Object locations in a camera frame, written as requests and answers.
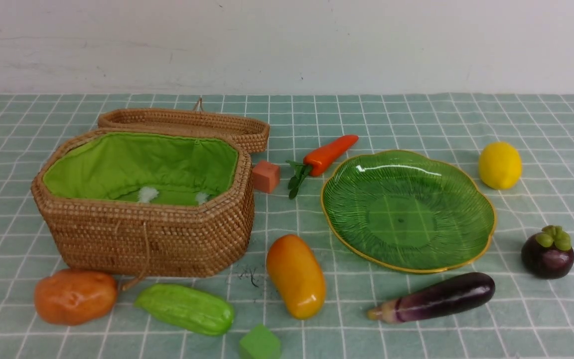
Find purple toy eggplant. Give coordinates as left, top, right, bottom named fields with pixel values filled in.
left=367, top=272, right=496, bottom=324

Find green glass leaf plate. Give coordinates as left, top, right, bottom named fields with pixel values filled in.
left=319, top=150, right=497, bottom=274

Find orange yellow toy mango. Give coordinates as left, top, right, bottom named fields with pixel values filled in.
left=265, top=234, right=326, bottom=320

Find green checkered tablecloth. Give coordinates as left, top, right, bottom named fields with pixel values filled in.
left=0, top=93, right=574, bottom=359

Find orange toy carrot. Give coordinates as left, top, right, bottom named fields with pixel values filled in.
left=286, top=134, right=359, bottom=198

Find brown toy potato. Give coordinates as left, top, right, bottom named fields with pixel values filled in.
left=34, top=268, right=118, bottom=326

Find green foam cube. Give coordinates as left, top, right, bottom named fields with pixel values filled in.
left=239, top=324, right=281, bottom=359

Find green toy bitter gourd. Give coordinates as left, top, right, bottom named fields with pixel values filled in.
left=134, top=283, right=235, bottom=336

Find orange foam cube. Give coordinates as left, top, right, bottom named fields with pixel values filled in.
left=252, top=161, right=281, bottom=193

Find woven wicker basket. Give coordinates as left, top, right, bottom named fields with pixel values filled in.
left=30, top=129, right=255, bottom=277

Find woven wicker basket lid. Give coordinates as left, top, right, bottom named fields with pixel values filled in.
left=97, top=99, right=270, bottom=153

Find purple toy mangosteen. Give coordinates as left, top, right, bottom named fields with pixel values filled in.
left=520, top=225, right=574, bottom=279

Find yellow toy lemon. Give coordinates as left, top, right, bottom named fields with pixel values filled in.
left=478, top=142, right=522, bottom=190

